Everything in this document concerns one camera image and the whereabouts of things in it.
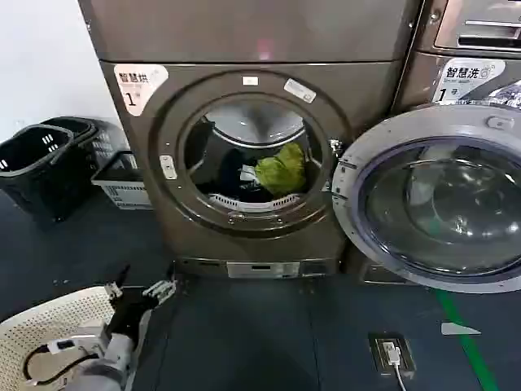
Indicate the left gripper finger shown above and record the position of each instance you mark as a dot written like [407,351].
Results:
[159,290]
[115,288]

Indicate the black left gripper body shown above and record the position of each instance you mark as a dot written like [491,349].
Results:
[128,315]

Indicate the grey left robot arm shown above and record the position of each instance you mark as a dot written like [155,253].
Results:
[116,358]

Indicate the white perforated laundry basket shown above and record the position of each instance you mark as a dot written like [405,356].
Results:
[49,317]

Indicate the grey slotted plastic crate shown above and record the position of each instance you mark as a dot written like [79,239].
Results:
[122,196]

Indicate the grey front-loading dryer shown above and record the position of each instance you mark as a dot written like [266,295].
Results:
[244,248]

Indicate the large black plastic basket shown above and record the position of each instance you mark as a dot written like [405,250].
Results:
[36,183]

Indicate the dark garment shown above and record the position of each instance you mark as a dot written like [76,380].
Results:
[231,171]

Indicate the white garment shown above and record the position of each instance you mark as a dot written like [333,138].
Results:
[248,173]

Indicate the green garment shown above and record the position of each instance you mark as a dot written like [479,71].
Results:
[281,171]

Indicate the white dryer number sticker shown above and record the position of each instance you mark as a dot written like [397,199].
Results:
[134,97]

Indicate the floor socket plate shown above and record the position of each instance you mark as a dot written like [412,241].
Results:
[376,355]

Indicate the grey stacked machine above dryer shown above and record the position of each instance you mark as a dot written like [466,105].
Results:
[203,28]

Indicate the white floor tape piece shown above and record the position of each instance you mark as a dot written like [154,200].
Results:
[458,328]

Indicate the round glass dryer door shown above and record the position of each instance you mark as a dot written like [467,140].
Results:
[447,195]

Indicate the green floor tape line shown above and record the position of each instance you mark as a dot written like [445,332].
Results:
[468,346]

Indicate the grey washer with label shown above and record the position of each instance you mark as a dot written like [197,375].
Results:
[419,77]

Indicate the white washer number sticker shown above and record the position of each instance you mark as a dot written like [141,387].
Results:
[468,73]

